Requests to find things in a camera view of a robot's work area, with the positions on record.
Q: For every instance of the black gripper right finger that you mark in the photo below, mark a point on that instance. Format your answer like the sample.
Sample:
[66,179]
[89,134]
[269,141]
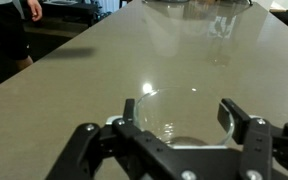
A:
[253,133]

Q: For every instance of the person in black shorts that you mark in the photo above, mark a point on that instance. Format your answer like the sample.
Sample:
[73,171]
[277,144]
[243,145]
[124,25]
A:
[13,39]

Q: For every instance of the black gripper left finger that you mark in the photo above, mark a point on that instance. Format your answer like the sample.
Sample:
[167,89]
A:
[90,144]

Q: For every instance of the clear drinking glass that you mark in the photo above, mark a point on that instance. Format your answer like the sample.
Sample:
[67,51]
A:
[185,117]

